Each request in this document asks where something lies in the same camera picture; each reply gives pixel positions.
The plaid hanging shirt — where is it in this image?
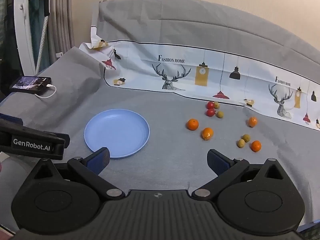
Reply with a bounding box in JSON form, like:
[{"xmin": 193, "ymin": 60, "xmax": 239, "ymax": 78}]
[{"xmin": 0, "ymin": 0, "xmax": 8, "ymax": 46}]

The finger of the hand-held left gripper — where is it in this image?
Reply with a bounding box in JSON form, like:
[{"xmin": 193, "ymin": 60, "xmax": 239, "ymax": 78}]
[{"xmin": 51, "ymin": 134, "xmax": 71, "ymax": 161}]

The teal hanging garment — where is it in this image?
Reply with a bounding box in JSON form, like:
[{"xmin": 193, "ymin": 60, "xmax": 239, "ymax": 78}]
[{"xmin": 27, "ymin": 0, "xmax": 52, "ymax": 73}]

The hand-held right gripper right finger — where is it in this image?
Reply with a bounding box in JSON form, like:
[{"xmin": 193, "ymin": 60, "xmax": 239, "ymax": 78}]
[{"xmin": 191, "ymin": 149, "xmax": 287, "ymax": 200}]

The white round rack frame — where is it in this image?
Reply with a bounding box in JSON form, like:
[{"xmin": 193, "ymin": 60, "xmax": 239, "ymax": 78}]
[{"xmin": 14, "ymin": 0, "xmax": 38, "ymax": 76}]

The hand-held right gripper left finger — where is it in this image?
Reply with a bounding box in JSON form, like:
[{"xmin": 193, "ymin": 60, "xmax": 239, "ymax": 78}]
[{"xmin": 30, "ymin": 147, "xmax": 125, "ymax": 200}]

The grey bed sheet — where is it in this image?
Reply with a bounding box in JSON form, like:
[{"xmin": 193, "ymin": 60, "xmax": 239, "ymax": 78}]
[{"xmin": 0, "ymin": 0, "xmax": 320, "ymax": 233}]

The white charging cable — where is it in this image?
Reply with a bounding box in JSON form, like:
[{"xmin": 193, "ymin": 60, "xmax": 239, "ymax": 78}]
[{"xmin": 34, "ymin": 84, "xmax": 57, "ymax": 99}]

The braided steamer hose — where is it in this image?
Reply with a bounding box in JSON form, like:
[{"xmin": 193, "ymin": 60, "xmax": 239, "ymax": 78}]
[{"xmin": 35, "ymin": 16, "xmax": 50, "ymax": 73}]

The white printed deer cloth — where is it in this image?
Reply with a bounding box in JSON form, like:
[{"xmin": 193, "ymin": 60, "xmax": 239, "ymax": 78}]
[{"xmin": 79, "ymin": 1, "xmax": 320, "ymax": 131}]

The black smartphone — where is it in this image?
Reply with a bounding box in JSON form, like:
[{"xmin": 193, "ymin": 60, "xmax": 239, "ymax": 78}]
[{"xmin": 9, "ymin": 76, "xmax": 52, "ymax": 95}]

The blue plastic plate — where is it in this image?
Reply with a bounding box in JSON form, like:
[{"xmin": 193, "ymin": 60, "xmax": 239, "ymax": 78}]
[{"xmin": 84, "ymin": 109, "xmax": 150, "ymax": 159}]

